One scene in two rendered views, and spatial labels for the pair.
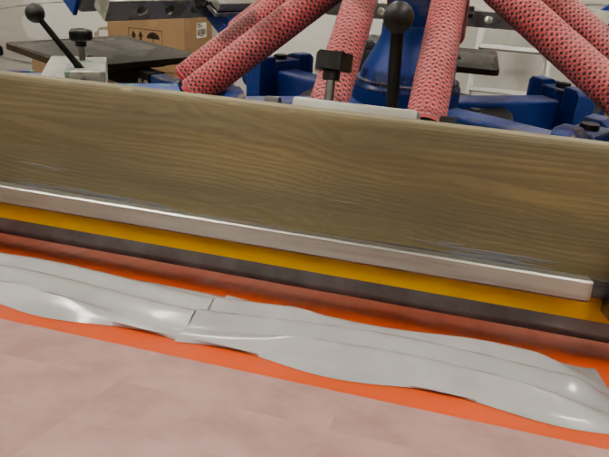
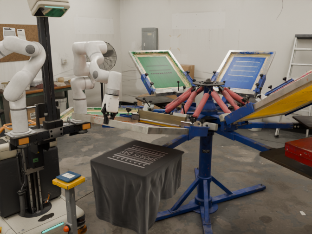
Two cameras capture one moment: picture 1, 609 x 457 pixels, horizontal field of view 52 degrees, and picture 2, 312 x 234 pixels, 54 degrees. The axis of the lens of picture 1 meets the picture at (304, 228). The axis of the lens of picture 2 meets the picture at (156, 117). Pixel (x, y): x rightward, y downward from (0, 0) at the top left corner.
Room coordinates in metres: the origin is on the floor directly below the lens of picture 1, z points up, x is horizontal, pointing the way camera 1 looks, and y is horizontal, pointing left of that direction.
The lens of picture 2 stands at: (-1.73, -0.69, 1.73)
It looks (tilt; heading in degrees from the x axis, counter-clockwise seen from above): 15 degrees down; 20
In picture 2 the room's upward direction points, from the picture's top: straight up
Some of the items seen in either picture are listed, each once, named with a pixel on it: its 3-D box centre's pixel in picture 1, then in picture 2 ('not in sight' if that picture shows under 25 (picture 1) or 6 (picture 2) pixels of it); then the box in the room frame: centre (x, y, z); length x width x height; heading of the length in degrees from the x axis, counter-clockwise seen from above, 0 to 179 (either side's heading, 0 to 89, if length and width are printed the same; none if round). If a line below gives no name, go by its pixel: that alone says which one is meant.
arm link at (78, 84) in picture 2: not in sight; (80, 87); (0.13, 0.58, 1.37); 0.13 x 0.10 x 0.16; 145
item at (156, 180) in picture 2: not in sight; (164, 191); (0.01, -0.11, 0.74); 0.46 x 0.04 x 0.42; 167
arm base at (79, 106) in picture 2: not in sight; (79, 108); (0.13, 0.60, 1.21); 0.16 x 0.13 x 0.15; 65
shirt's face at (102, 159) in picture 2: not in sight; (138, 155); (0.05, 0.09, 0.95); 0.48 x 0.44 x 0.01; 167
